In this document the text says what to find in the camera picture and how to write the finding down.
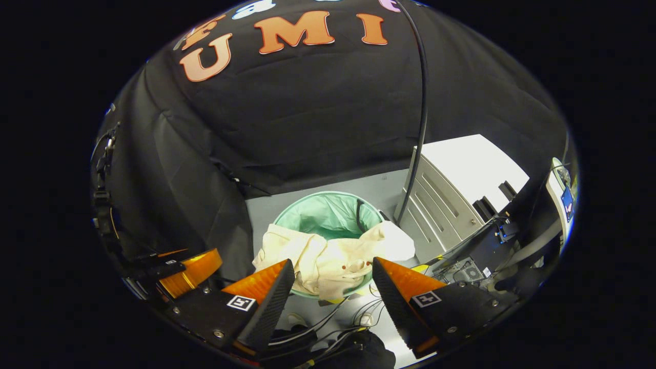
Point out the black backdrop cloth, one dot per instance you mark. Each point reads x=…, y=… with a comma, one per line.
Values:
x=307, y=113

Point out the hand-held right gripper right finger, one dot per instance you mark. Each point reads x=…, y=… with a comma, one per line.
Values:
x=397, y=307

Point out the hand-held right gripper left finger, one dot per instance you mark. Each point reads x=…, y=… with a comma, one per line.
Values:
x=269, y=307

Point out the white drawer cabinet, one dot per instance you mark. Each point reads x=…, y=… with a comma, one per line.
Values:
x=471, y=164

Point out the black clothes rack rail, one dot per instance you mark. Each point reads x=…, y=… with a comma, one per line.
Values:
x=423, y=102

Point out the green laundry hamper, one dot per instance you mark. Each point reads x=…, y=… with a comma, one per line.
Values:
x=318, y=215

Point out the cream button shirt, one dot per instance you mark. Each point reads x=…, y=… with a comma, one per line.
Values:
x=333, y=261

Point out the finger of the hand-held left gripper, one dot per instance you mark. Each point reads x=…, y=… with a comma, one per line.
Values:
x=164, y=266
x=197, y=269

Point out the grey curved tube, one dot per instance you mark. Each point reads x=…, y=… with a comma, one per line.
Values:
x=533, y=246

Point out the black electronics box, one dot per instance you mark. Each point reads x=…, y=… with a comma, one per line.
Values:
x=476, y=251

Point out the dark cloth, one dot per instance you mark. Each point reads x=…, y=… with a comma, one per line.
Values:
x=359, y=353

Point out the small black box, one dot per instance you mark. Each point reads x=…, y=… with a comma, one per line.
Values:
x=507, y=190
x=484, y=209

